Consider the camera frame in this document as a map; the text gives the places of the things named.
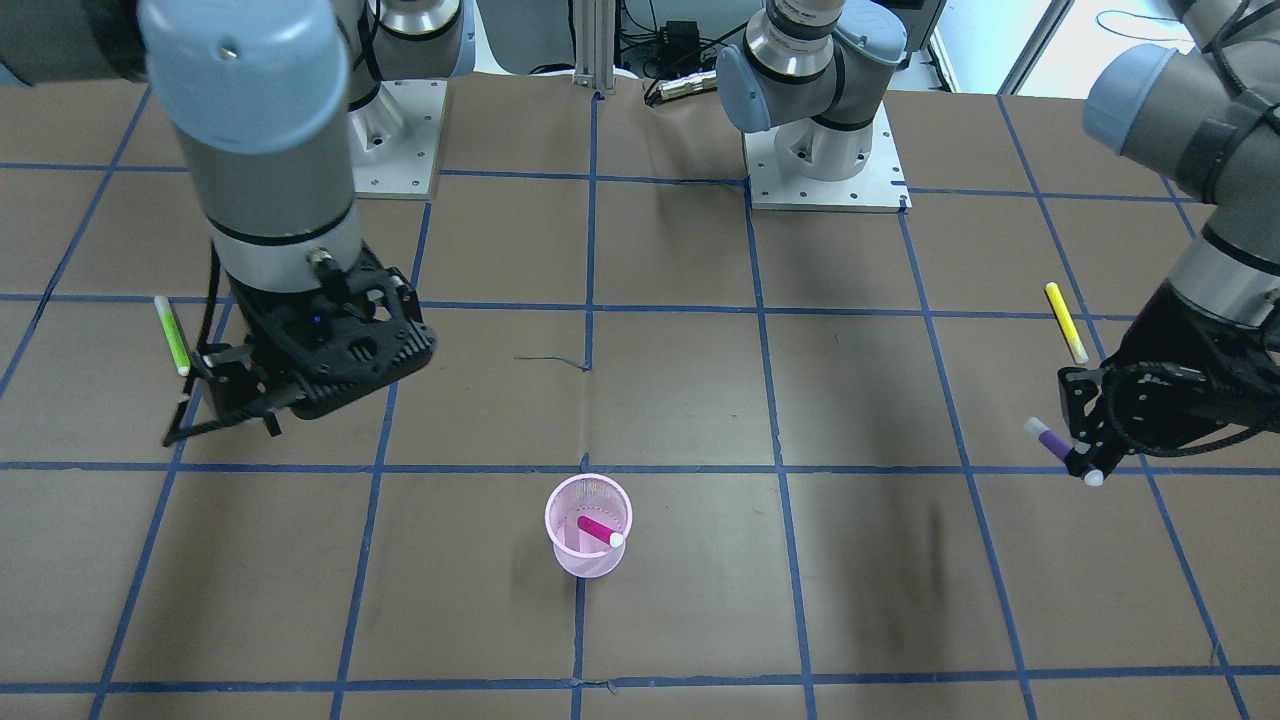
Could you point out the green highlighter pen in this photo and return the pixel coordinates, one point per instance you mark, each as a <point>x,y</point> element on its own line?
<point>174,337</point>

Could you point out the yellow highlighter pen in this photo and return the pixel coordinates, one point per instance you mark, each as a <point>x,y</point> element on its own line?
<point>1065,321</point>

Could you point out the aluminium frame post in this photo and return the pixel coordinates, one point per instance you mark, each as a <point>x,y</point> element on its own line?
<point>594,26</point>

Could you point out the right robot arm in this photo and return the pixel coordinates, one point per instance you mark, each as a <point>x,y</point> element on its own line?
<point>275,104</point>

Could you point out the pink highlighter pen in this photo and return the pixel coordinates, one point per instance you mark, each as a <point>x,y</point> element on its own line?
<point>600,532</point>

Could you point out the pink mesh cup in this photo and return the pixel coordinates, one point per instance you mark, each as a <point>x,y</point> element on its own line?
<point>603,499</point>

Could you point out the purple highlighter pen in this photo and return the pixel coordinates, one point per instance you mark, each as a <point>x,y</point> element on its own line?
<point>1058,446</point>

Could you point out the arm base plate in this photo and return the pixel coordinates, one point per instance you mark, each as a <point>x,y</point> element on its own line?
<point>394,140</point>
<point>807,167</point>

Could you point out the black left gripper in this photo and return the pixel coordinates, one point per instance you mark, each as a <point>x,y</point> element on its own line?
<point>1172,345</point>

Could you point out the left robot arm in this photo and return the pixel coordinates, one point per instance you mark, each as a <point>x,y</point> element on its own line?
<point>1206,121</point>

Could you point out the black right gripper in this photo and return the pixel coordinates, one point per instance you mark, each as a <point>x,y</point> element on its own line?
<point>252,337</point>

